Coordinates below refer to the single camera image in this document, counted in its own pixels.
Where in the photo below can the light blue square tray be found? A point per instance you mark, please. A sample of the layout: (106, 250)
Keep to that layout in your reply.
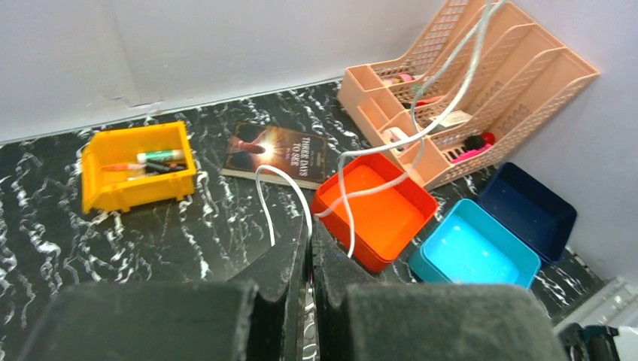
(471, 247)

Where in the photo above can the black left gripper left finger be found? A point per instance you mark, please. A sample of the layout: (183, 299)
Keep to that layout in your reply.
(256, 315)

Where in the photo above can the green marker pen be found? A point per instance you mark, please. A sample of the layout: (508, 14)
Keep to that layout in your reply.
(160, 156)

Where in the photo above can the orange square tray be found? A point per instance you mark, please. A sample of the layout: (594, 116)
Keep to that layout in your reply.
(385, 222)

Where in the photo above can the red marker pen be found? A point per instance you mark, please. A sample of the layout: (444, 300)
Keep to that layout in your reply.
(124, 167)

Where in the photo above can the pink comb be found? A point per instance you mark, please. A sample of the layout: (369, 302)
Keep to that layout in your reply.
(470, 154)

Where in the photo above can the peach plastic file organizer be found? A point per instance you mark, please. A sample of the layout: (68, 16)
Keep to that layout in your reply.
(524, 76)

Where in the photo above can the yellow plastic parts bin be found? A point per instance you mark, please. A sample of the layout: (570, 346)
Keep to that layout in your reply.
(123, 190)

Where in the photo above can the dark blue square tray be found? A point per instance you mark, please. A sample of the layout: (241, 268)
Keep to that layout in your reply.
(530, 210)

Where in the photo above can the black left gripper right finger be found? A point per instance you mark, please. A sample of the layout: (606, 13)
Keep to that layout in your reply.
(360, 317)

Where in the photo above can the dark paperback book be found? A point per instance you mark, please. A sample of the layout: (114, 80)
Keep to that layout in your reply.
(301, 155)

